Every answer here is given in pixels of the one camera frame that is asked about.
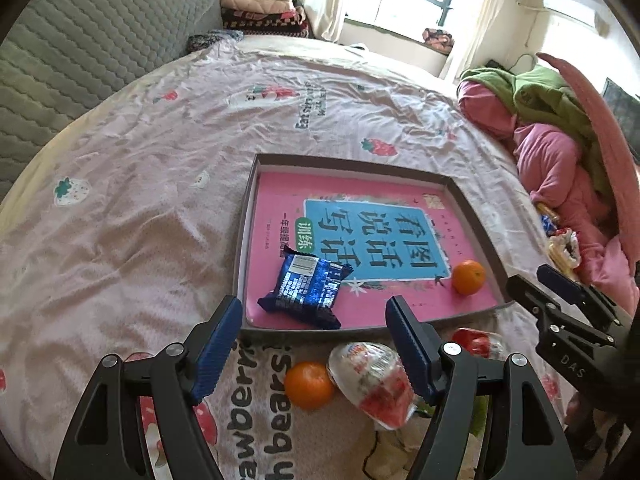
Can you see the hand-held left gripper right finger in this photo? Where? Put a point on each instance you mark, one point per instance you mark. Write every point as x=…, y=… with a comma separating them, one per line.
x=410, y=355

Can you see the dark screen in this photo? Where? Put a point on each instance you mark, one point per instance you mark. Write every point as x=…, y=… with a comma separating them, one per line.
x=622, y=102

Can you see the blue snack packet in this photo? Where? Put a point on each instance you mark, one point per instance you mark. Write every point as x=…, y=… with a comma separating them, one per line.
x=305, y=287

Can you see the dark patterned cloth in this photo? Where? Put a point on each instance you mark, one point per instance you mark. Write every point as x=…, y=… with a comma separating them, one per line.
x=212, y=40

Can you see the dark floral folded blanket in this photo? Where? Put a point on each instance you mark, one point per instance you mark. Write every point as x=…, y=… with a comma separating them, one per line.
x=265, y=22

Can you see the orange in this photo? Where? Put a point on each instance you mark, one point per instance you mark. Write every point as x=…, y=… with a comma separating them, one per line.
x=309, y=386
x=468, y=277

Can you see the blue wrapped candy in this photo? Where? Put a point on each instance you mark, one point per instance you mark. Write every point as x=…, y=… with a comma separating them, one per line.
x=548, y=224

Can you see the small red egg toy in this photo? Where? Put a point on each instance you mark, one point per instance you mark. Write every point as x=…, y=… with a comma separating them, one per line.
x=472, y=342

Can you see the grey cardboard box tray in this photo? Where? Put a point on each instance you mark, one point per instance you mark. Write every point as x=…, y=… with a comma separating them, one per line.
x=480, y=245

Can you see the green garment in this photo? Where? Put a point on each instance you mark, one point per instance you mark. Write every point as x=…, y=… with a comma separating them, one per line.
x=540, y=95

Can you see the pink strawberry print bed sheet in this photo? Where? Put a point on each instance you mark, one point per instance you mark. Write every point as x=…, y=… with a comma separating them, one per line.
x=150, y=185

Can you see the grey quilted headboard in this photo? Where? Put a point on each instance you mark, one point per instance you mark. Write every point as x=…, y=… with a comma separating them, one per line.
x=100, y=35

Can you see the yellow snack packet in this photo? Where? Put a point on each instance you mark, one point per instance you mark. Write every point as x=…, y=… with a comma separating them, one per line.
x=565, y=255

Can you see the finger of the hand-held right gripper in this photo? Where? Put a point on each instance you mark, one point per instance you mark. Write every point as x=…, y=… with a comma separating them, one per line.
x=530, y=296
x=565, y=282

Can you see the large red white egg toy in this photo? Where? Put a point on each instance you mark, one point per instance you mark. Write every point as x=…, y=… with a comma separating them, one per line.
x=370, y=380

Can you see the pink book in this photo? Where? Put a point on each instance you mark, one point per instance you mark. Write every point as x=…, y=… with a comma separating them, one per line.
x=280, y=200

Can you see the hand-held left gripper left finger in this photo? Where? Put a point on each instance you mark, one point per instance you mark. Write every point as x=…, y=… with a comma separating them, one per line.
x=216, y=355

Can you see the white air conditioner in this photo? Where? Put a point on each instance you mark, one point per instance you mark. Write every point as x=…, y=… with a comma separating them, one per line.
x=572, y=12

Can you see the floral bag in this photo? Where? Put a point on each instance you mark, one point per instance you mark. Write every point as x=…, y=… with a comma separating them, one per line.
x=438, y=40

